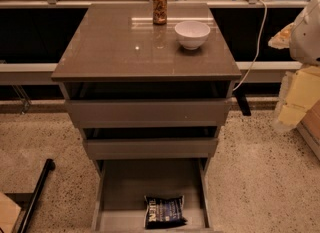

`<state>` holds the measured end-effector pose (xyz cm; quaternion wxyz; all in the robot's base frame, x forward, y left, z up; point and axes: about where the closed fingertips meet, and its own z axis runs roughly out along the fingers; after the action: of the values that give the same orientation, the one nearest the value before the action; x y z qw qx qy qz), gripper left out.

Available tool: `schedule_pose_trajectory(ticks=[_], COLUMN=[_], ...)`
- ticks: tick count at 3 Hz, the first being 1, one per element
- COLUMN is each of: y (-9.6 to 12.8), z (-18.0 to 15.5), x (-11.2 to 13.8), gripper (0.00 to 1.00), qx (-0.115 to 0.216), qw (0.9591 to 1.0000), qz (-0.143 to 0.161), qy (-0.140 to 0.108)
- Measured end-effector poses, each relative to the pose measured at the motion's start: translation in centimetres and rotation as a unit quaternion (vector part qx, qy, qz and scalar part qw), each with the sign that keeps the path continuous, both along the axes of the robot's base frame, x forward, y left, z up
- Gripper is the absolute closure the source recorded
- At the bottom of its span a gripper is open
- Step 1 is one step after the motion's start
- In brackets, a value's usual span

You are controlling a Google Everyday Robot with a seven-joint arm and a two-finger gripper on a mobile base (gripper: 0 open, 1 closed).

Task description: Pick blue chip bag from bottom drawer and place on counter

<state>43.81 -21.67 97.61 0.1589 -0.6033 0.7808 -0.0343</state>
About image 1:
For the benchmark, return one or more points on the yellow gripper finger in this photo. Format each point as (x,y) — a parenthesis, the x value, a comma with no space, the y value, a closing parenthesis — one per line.
(281,39)

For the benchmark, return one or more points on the grey middle drawer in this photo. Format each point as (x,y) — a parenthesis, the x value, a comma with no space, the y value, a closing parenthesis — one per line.
(150,148)

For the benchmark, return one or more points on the grey horizontal rail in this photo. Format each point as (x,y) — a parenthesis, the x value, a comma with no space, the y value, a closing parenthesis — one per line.
(40,73)

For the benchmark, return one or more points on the wooden board corner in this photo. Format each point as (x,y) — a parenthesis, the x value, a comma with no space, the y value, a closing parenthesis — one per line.
(9,213)

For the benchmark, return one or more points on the black bracket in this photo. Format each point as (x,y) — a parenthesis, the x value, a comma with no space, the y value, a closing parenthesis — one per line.
(242,102)

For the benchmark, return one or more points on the black metal bar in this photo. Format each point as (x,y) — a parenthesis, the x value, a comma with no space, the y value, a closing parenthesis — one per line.
(48,166)

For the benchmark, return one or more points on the blue chip bag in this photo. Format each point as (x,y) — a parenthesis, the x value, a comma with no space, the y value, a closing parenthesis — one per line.
(164,213)

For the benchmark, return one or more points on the cardboard box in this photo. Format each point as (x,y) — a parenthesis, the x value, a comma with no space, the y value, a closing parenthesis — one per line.
(309,128)

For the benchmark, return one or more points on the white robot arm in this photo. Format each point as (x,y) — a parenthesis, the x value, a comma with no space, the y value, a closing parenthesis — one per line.
(302,37)

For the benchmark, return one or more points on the grey drawer cabinet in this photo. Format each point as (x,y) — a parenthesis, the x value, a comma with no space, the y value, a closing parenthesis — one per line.
(118,54)

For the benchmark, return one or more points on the white ceramic bowl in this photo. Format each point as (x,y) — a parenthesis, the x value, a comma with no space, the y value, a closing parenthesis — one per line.
(192,34)

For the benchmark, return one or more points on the grey open bottom drawer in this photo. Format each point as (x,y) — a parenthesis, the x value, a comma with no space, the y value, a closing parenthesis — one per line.
(124,185)

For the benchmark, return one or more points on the brown soda can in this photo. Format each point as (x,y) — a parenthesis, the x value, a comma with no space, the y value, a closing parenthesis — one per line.
(159,12)

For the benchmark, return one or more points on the grey top drawer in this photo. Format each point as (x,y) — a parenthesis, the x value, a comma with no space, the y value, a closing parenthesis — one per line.
(140,114)

